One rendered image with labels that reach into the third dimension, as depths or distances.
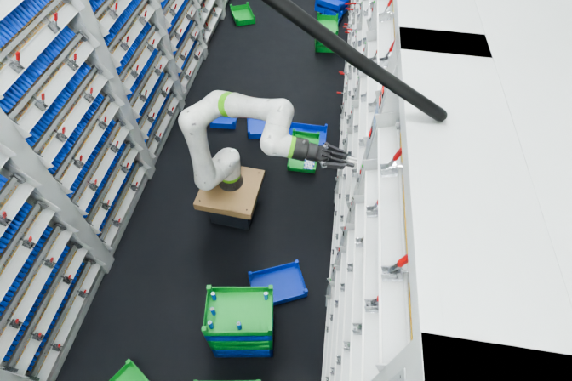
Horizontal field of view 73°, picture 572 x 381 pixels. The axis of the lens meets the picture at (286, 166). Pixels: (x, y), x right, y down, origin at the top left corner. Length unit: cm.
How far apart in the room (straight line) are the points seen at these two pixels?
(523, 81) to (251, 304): 143
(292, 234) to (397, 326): 176
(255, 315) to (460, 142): 135
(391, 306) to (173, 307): 172
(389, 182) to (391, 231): 14
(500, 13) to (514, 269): 71
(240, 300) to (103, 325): 87
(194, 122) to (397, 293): 124
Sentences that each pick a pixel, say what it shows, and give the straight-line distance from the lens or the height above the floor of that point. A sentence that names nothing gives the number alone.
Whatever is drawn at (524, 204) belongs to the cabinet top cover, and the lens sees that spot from 71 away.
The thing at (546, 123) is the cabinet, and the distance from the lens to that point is 87.
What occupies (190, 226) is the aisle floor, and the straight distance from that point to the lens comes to 258.
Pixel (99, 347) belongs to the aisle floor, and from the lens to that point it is 244.
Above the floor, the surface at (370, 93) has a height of 125.
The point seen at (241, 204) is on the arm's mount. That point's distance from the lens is 223.
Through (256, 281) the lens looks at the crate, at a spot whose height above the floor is 0.
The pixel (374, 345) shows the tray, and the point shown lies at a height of 126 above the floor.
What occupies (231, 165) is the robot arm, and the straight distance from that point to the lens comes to 211.
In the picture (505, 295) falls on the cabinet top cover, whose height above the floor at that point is 169.
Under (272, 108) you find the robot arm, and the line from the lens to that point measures 155.
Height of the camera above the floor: 219
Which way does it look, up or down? 51 degrees down
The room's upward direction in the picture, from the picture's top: 2 degrees clockwise
